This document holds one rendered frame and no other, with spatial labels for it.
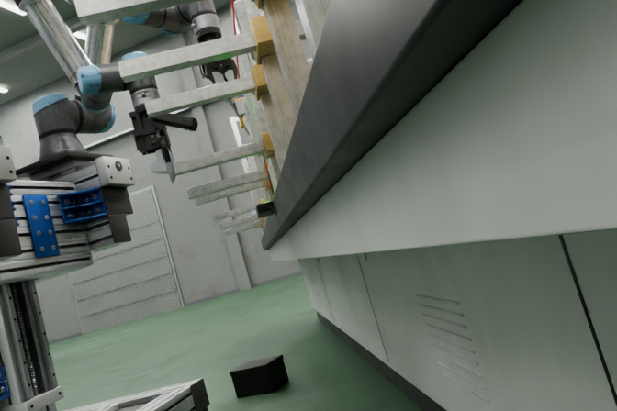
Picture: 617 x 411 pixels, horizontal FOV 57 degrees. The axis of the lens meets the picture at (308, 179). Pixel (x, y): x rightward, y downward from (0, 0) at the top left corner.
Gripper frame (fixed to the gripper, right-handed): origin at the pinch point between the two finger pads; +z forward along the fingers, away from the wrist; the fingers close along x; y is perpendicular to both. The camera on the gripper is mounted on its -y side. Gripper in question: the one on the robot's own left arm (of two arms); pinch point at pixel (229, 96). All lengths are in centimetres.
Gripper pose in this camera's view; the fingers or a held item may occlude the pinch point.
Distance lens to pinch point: 159.5
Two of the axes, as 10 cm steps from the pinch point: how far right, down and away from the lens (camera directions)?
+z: 2.8, 9.5, -1.1
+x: -8.7, 2.0, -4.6
